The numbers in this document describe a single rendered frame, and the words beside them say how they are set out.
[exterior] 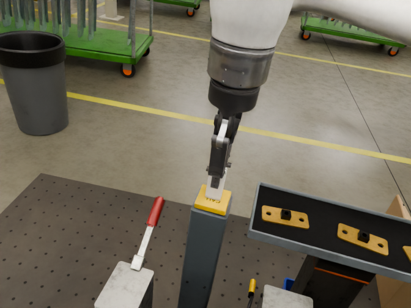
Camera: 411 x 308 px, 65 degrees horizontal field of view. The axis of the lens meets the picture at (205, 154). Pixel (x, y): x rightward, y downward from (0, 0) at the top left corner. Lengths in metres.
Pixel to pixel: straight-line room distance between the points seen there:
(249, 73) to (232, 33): 0.06
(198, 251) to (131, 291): 0.16
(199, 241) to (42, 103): 2.31
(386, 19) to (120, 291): 0.60
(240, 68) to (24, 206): 1.02
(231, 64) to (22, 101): 2.50
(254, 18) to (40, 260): 0.93
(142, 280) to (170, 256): 0.48
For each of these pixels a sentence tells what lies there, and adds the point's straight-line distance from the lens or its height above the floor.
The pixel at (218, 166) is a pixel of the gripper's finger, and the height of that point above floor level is 1.26.
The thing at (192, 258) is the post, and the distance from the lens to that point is 0.71.
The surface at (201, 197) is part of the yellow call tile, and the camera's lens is 0.61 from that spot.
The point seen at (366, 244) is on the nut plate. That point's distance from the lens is 0.63.
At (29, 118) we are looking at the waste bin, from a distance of 2.92.
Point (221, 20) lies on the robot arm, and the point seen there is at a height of 1.48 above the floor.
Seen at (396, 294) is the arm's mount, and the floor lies 0.79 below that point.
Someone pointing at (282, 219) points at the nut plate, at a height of 1.16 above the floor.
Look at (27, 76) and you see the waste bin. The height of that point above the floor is 0.53.
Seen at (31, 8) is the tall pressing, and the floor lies 0.53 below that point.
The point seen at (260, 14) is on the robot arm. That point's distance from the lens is 0.41.
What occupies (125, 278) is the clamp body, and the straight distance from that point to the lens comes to 0.61.
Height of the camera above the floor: 1.57
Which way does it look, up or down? 35 degrees down
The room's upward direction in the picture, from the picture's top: 9 degrees clockwise
